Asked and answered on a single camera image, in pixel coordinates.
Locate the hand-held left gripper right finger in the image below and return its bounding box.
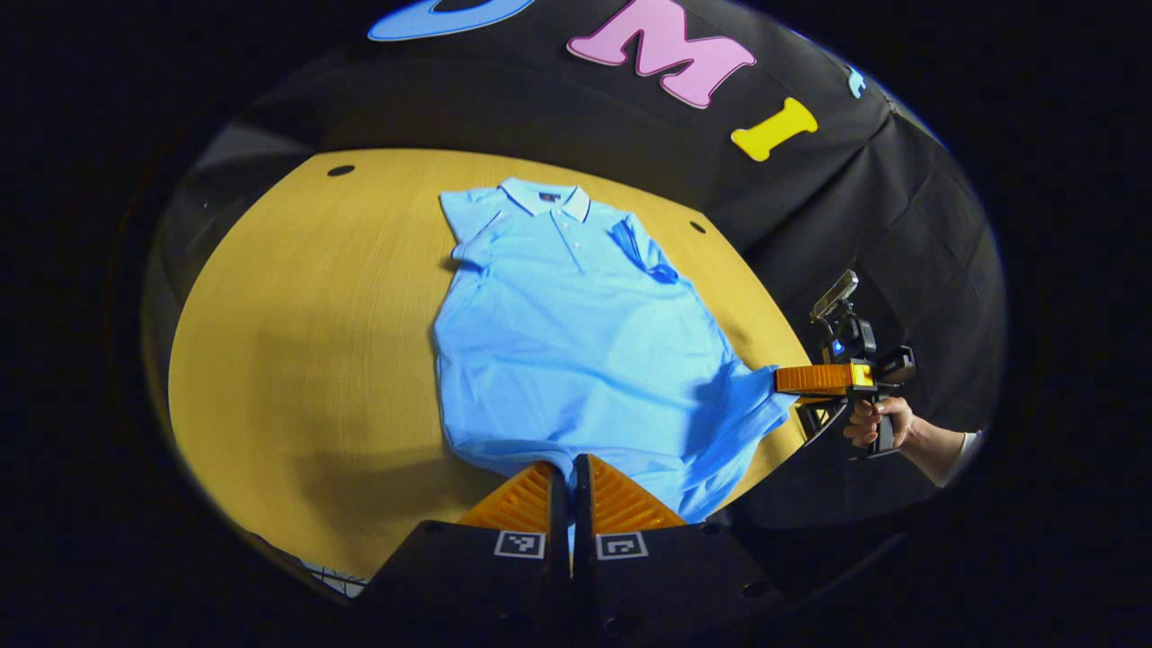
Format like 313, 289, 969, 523
573, 453, 795, 648

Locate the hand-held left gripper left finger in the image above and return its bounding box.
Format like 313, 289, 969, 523
355, 461, 572, 648

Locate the light blue T-shirt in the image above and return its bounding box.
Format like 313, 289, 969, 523
432, 176, 800, 552

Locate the black backdrop cloth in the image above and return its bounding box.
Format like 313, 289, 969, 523
139, 0, 1009, 541

